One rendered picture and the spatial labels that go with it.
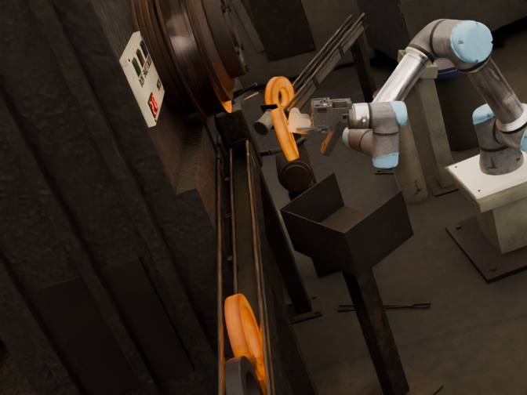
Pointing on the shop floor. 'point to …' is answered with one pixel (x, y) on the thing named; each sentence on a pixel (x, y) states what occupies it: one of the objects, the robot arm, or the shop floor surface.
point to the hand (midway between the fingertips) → (283, 128)
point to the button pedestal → (434, 130)
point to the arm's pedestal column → (495, 240)
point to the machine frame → (104, 215)
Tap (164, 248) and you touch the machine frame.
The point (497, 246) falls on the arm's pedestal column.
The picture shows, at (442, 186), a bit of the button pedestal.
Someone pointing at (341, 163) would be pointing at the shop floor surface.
